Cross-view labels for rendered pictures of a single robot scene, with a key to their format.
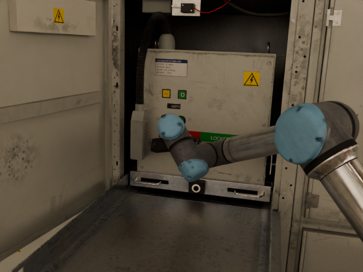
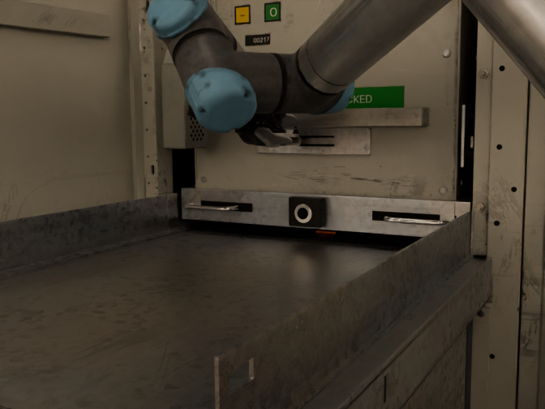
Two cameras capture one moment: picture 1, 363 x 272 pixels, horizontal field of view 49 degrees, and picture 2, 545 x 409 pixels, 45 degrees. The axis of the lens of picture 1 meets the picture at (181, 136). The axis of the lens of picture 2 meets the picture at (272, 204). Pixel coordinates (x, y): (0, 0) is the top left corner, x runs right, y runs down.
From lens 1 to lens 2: 57 cm
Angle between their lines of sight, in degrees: 16
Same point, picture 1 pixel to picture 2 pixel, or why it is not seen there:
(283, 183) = (494, 185)
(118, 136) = (152, 112)
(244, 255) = not seen: hidden behind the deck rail
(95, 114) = (103, 62)
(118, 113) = (152, 64)
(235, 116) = not seen: hidden behind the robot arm
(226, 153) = (302, 64)
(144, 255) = (100, 297)
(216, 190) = (349, 218)
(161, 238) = (168, 279)
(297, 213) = (534, 261)
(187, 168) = (196, 90)
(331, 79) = not seen: outside the picture
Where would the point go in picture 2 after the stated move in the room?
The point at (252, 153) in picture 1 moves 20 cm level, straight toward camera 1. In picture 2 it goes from (349, 41) to (264, 15)
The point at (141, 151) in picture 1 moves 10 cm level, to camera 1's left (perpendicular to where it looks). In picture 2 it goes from (182, 128) to (128, 129)
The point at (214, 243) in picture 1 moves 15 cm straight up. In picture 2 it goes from (281, 290) to (281, 166)
